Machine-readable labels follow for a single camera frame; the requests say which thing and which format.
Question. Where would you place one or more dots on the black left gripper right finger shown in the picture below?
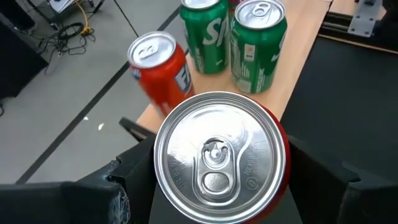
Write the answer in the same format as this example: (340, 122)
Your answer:
(320, 186)

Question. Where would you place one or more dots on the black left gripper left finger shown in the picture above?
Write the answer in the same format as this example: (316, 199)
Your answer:
(133, 174)

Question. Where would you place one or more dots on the red Fanta can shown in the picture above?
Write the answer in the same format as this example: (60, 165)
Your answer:
(161, 81)
(217, 155)

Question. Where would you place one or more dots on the green Sprite can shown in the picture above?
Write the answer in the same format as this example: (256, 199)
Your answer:
(258, 56)
(206, 40)

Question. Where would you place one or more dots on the black equipment case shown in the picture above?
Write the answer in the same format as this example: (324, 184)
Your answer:
(18, 62)

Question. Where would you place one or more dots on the black wheeled cart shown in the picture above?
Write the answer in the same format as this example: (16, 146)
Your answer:
(60, 4)

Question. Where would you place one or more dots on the silver metal bracket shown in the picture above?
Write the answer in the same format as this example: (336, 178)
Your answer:
(363, 21)

